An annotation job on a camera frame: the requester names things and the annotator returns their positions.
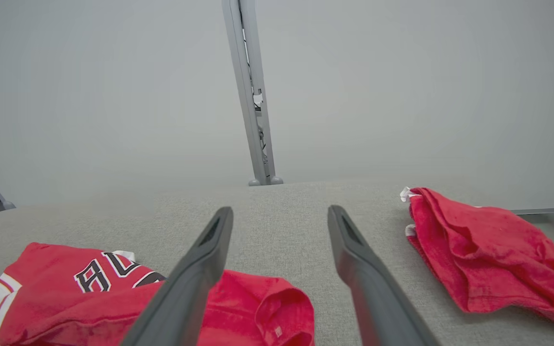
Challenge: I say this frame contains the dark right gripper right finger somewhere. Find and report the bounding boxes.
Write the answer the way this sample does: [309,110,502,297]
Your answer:
[327,205,441,346]

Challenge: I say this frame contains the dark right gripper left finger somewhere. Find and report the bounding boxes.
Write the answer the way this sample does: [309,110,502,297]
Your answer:
[117,207,234,346]

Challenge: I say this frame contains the red basketball jersey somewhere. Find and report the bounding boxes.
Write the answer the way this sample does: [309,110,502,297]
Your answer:
[0,242,315,346]

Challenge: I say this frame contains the red shorts with white stripe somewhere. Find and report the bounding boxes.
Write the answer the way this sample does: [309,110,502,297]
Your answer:
[400,186,554,336]

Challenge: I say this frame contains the grey partition post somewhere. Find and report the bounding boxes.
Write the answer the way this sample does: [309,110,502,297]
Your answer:
[239,0,284,185]
[222,0,268,186]

